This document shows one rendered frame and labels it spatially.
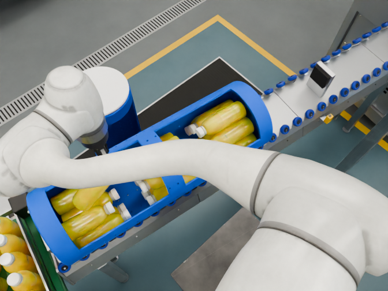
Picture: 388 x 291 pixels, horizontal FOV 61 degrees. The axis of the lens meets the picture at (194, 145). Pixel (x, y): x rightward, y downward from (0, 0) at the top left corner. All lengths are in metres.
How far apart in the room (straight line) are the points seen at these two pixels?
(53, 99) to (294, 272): 0.54
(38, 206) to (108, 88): 0.64
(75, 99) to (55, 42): 2.68
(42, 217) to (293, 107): 1.17
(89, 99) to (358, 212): 0.54
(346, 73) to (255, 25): 1.65
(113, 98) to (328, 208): 1.22
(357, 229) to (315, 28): 3.16
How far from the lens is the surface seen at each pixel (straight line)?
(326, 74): 1.63
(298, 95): 1.71
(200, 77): 2.70
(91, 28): 3.41
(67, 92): 0.70
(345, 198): 0.44
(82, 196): 1.14
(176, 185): 1.15
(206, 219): 2.31
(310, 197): 0.43
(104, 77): 1.59
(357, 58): 1.98
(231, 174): 0.49
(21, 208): 1.44
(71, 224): 1.18
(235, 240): 1.25
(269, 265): 0.38
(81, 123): 0.74
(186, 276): 1.22
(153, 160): 0.55
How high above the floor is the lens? 2.23
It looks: 62 degrees down
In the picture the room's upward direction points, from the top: 2 degrees clockwise
